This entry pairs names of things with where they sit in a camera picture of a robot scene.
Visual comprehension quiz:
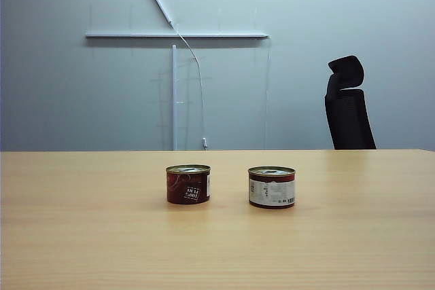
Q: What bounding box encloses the white label tomato can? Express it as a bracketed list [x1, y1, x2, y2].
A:
[247, 166, 296, 209]

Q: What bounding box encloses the dark red tomato can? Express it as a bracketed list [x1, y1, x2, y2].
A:
[166, 164, 211, 204]

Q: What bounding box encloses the black office chair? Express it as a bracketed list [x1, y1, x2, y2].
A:
[324, 55, 377, 150]

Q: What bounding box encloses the thin white hanging cable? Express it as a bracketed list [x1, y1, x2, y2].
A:
[171, 21, 207, 140]

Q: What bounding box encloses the vertical white wall conduit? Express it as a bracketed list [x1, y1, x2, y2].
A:
[171, 44, 178, 151]

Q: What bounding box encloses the long horizontal white wall conduit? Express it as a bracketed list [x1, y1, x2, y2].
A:
[84, 31, 270, 39]

